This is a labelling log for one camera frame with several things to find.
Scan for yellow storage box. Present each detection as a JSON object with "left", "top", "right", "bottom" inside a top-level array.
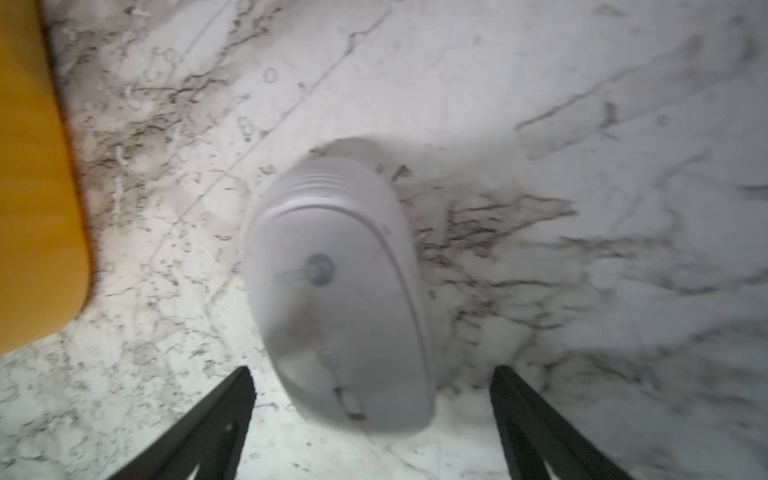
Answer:
[{"left": 1, "top": 1, "right": 91, "bottom": 353}]

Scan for white mouse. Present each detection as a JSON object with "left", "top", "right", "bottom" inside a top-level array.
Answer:
[{"left": 242, "top": 157, "right": 436, "bottom": 436}]

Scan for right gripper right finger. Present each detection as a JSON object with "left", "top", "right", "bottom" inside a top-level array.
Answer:
[{"left": 489, "top": 365, "right": 631, "bottom": 480}]

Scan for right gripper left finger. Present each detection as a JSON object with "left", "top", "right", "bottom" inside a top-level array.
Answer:
[{"left": 112, "top": 366, "right": 257, "bottom": 479}]

